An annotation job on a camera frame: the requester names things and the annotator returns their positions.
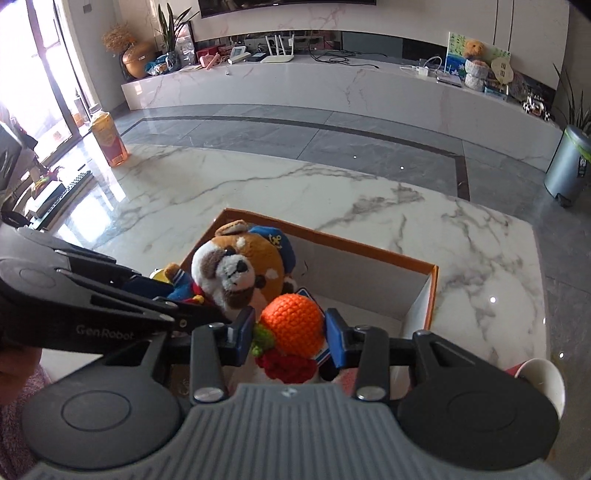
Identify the black set-top box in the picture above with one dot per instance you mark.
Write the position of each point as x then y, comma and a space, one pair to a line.
48, 201

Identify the small brown teddy bear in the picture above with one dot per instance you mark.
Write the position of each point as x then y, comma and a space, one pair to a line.
474, 50

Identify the white router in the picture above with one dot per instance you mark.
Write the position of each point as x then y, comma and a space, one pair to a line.
278, 51

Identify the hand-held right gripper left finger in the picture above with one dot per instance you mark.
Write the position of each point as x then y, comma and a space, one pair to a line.
244, 339

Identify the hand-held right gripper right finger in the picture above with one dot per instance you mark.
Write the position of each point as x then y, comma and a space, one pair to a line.
336, 341

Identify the green potted plant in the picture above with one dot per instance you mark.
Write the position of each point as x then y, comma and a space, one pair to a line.
171, 37

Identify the round paper fan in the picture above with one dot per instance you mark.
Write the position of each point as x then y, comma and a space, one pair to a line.
501, 70

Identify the light blue box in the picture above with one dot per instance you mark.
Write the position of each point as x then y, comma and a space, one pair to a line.
495, 93

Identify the tall leafy potted plant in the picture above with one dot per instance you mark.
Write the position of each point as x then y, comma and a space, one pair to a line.
575, 106

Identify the orange cardboard box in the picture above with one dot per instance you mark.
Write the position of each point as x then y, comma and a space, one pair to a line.
369, 286

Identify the clear plastic bag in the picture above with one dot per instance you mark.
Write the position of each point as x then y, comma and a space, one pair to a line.
185, 44

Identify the silver flat box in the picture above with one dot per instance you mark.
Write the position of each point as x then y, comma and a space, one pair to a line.
449, 80

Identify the white desk clock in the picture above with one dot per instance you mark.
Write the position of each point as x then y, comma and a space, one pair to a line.
238, 53

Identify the blue snack bag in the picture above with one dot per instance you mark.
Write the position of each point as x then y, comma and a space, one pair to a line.
159, 64

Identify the red paper cup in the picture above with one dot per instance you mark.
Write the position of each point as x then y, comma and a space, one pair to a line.
540, 383

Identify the orange yellow carton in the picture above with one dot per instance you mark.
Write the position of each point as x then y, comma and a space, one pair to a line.
110, 141

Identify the dried yellow flowers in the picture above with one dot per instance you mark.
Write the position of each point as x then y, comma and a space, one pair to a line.
119, 37

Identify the brown plush dog blue cap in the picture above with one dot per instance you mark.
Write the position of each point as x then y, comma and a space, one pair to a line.
240, 272

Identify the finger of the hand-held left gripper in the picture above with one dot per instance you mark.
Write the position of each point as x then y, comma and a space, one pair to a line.
115, 270
184, 316

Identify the person's left forearm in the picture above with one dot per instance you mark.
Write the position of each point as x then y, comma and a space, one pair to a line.
18, 415

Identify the green blue painting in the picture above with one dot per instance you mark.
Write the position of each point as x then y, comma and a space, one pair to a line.
457, 50

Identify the grey trash can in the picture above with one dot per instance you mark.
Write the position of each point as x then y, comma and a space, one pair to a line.
565, 166

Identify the crocheted orange toy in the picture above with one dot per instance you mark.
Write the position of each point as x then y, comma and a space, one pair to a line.
291, 325

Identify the marble tv cabinet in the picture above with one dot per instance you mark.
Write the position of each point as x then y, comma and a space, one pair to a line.
277, 87

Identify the black white figurines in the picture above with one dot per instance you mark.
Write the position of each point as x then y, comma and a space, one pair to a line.
538, 107

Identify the copper vase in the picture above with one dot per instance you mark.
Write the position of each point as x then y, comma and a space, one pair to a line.
136, 62

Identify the blue white printed card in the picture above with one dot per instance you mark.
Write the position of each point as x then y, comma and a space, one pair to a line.
307, 296

